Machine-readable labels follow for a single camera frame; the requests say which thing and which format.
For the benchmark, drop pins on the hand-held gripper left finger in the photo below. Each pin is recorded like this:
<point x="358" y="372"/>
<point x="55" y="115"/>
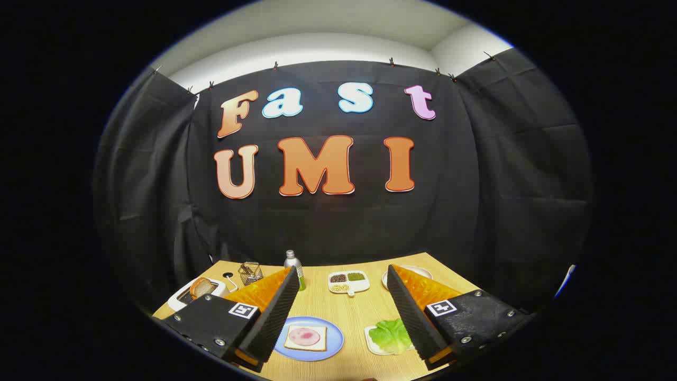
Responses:
<point x="275" y="312"/>

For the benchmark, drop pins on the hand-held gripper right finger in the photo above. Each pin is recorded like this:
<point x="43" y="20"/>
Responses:
<point x="412" y="317"/>

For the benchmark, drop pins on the green lettuce leaf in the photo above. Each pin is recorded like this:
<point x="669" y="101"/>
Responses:
<point x="389" y="336"/>

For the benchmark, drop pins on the toasted bread slice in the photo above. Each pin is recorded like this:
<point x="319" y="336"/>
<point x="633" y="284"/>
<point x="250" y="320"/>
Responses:
<point x="202" y="287"/>

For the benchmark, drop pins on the square white bread slice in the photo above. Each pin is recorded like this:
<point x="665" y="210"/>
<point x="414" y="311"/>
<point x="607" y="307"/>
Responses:
<point x="292" y="345"/>

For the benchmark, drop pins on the pink ham slice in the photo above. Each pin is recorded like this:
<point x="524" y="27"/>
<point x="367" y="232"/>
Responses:
<point x="304" y="336"/>

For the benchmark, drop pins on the white oval plate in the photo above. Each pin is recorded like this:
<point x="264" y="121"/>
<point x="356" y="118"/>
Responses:
<point x="423" y="272"/>

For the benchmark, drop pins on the white square plate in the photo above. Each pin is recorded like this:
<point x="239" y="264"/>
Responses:
<point x="368" y="338"/>

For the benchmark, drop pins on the silver bottle with green label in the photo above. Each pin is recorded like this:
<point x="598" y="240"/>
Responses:
<point x="292" y="262"/>

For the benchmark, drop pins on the white toaster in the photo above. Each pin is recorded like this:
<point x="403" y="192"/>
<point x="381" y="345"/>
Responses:
<point x="222" y="289"/>

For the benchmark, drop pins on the white divided dish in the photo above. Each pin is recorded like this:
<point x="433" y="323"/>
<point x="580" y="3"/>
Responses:
<point x="362" y="286"/>

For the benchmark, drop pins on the blue round plate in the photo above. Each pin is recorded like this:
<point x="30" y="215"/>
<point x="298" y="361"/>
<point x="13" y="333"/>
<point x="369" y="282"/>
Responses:
<point x="333" y="338"/>

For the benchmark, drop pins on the pile of soybeans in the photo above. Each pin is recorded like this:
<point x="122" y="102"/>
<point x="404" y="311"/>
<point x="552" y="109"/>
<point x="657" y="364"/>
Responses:
<point x="340" y="288"/>

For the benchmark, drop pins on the pile of green beans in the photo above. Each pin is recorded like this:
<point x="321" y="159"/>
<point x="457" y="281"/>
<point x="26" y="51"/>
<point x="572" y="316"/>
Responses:
<point x="356" y="277"/>

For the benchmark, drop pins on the pile of red beans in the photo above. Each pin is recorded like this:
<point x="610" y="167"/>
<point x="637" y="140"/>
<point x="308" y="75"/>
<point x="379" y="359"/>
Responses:
<point x="338" y="278"/>

